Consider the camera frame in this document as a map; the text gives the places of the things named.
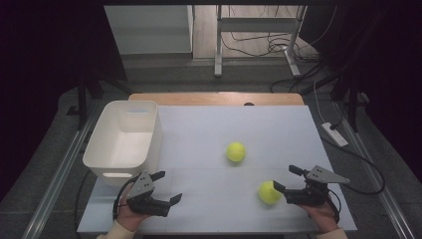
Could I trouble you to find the black cable beside bin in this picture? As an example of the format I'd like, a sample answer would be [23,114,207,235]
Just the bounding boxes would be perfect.
[74,168,93,238]

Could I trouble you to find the white cabinet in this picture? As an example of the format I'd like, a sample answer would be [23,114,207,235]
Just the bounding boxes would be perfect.
[104,4,196,56]

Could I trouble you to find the white power strip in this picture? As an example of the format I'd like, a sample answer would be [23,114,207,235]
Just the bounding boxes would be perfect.
[320,121,349,148]

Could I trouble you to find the person's right hand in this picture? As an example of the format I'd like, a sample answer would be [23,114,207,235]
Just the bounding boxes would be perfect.
[300,198,340,234]

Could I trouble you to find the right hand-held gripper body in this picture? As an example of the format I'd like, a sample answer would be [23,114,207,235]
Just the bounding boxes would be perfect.
[284,164,351,207]

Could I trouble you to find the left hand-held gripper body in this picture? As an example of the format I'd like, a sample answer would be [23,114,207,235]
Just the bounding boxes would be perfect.
[124,170,173,218]

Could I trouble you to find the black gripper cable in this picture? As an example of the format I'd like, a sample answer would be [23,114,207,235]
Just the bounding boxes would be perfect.
[319,134,387,196]
[111,174,140,222]

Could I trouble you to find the white plastic bin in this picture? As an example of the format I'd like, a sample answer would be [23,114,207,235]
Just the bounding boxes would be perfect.
[82,100,164,187]

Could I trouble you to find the thick black floor cables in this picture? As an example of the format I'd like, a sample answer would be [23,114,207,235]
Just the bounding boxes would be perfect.
[269,62,343,97]

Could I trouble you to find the white power cable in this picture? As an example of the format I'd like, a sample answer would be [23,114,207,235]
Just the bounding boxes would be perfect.
[313,80,328,124]

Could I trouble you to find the person's left hand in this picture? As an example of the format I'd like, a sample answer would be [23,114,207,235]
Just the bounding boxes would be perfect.
[115,185,151,233]

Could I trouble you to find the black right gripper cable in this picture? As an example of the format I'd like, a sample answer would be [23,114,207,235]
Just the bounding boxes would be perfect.
[319,134,387,196]

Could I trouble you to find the grey metal desk frame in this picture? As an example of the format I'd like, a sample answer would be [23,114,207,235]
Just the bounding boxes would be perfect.
[213,4,309,80]

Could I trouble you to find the white foam board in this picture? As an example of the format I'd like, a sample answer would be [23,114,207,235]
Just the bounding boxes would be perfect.
[77,105,358,234]

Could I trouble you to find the black stand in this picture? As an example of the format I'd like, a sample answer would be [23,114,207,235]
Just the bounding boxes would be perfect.
[329,64,370,133]
[65,64,134,131]

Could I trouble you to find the tangled floor cables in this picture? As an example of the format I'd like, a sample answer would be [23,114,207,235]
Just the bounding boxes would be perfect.
[220,4,338,58]

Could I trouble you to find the yellow tennis ball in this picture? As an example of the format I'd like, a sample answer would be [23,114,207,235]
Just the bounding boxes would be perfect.
[258,180,283,205]
[225,141,247,163]

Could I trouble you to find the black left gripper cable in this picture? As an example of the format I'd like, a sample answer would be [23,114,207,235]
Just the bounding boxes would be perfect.
[111,174,140,222]

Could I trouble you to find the wooden table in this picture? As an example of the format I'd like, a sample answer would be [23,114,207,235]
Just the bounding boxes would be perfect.
[127,92,306,107]

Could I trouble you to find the metal floor rail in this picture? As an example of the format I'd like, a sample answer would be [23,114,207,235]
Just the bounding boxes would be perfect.
[332,99,416,239]
[21,106,103,239]

